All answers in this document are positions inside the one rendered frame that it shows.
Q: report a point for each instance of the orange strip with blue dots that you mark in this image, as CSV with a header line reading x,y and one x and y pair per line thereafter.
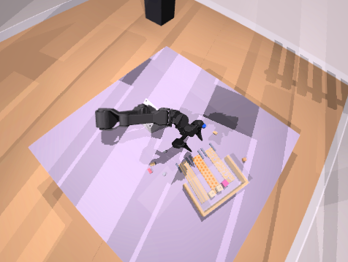
x,y
212,156

